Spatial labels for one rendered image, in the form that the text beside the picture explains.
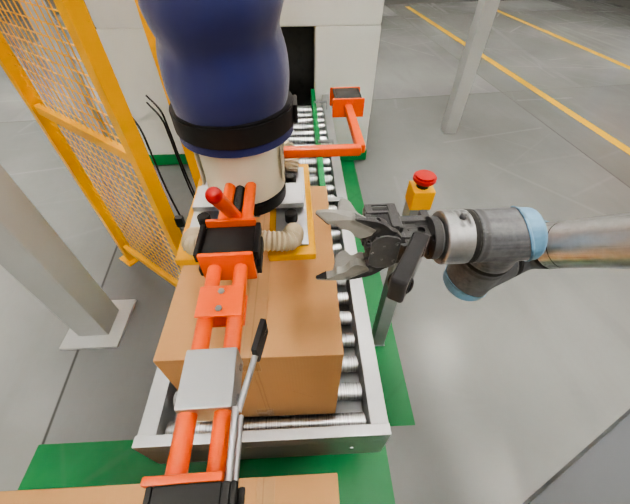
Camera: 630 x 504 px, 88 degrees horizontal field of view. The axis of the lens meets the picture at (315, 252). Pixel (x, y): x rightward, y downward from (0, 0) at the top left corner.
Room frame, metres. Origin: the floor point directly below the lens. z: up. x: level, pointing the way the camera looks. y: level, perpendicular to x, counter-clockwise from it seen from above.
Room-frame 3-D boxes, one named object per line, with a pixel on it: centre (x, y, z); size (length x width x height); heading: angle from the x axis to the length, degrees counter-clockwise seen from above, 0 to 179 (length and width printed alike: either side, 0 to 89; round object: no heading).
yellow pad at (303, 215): (0.62, 0.06, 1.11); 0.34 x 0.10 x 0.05; 4
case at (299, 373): (0.60, 0.15, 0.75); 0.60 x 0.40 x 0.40; 2
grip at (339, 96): (0.93, -0.09, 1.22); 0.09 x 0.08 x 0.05; 94
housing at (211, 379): (0.15, 0.12, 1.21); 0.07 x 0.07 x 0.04; 4
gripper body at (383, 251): (0.38, -0.14, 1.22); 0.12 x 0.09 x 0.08; 93
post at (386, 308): (0.83, -0.33, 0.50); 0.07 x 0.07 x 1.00; 3
